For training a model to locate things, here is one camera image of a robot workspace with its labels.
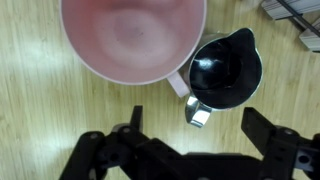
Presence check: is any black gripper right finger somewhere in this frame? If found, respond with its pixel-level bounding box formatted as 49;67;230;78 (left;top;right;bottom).
240;107;278;156

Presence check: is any black wire book rack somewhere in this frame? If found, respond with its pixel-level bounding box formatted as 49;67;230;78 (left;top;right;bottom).
276;0;320;38

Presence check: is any white book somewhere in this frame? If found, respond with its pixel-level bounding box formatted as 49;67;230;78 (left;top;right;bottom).
298;18;320;53
260;0;320;20

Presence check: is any pink plastic cup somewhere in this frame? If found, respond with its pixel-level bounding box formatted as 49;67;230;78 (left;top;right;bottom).
59;0;208;99

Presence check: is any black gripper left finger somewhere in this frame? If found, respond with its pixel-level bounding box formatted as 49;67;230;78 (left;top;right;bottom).
129;105;144;133

